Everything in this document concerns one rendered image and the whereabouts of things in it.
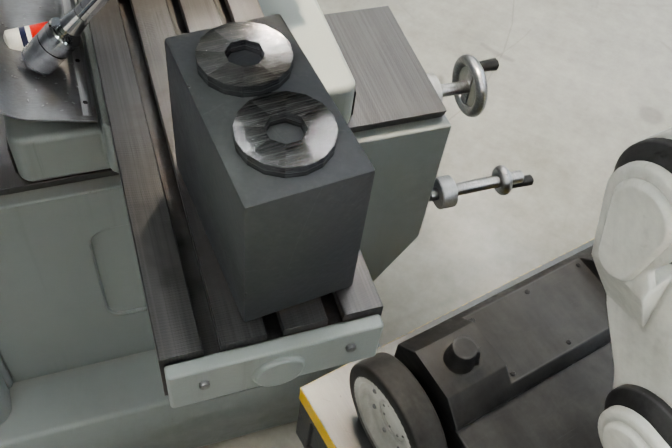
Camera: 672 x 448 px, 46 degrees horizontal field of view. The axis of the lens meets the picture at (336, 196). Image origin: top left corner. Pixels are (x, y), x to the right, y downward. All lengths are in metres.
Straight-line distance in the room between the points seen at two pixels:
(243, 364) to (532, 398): 0.55
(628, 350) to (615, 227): 0.22
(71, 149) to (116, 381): 0.60
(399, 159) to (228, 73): 0.64
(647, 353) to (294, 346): 0.46
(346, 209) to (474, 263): 1.35
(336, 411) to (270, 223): 0.71
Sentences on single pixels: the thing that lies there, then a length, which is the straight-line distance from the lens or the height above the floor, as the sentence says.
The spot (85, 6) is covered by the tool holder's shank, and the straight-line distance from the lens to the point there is 1.06.
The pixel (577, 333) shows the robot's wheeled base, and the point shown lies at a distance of 1.27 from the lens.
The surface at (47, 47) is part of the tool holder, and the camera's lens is 1.09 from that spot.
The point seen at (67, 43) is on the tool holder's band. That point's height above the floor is 0.93.
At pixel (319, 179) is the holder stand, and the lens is 0.66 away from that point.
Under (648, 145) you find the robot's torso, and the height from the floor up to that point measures 1.04.
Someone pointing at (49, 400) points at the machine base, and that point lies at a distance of 1.60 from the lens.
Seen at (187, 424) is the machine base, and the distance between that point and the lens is 1.61.
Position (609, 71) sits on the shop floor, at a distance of 2.67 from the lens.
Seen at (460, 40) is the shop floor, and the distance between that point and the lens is 2.60.
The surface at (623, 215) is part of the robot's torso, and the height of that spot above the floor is 0.98.
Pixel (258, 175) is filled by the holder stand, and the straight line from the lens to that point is 0.66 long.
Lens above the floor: 1.62
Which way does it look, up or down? 51 degrees down
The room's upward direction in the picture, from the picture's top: 8 degrees clockwise
